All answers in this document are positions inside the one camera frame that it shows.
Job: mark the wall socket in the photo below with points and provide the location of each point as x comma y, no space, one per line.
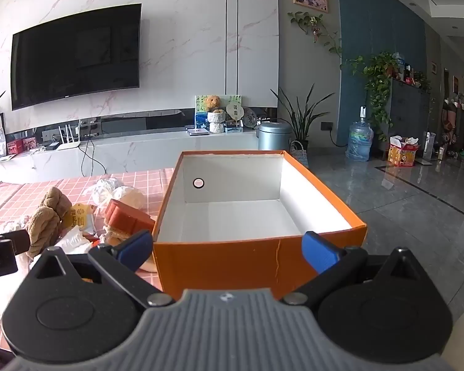
326,126

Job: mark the blue water jug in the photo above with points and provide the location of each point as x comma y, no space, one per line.
359,141

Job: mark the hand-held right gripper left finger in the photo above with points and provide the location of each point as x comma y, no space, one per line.
133,248

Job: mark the green and blue painting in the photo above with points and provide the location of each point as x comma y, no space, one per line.
200,118

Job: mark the brown plush dog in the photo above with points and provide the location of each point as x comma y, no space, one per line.
46,220

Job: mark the decorative plate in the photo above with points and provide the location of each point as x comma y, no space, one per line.
250,118

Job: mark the yellow packet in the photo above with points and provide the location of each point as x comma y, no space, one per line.
81,217

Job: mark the red boxes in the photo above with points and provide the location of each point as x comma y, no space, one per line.
21,146

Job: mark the grey-blue trash can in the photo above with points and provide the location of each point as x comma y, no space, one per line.
273,137

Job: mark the flat silver box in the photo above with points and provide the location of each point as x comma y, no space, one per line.
197,131

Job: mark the round hand fan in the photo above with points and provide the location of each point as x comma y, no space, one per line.
235,112

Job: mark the white marble television cabinet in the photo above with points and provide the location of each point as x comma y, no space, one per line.
147,152

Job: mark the large trailing pothos plant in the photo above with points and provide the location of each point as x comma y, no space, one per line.
375,81

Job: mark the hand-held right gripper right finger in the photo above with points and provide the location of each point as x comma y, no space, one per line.
319,252

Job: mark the orange toy block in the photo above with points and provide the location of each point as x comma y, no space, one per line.
125,218

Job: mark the dark storage cabinet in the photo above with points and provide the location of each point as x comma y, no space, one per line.
408,112

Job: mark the orange cardboard box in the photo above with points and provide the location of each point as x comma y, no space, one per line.
216,264

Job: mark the orange gift box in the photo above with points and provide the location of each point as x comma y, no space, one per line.
402,154

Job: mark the hanging vine plant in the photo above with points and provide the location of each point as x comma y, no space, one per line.
317,27

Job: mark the white cloth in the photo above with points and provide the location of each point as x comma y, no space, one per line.
75,241

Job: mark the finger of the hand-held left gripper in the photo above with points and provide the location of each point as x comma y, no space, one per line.
11,237

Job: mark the pink checked tablecloth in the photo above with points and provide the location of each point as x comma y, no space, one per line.
7,197

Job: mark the small brown teddy bear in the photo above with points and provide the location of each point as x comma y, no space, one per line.
213,102

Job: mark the woven basket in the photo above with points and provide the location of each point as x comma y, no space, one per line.
301,156

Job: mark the black wall television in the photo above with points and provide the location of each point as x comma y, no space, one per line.
77,56

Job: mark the white router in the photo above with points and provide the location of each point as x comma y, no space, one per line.
67,145

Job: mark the long-leaf potted plant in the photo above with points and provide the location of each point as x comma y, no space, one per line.
299,118

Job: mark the white floor appliance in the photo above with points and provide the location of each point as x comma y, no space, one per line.
430,145

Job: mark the dark hallway rack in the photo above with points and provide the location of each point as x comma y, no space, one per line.
454,127

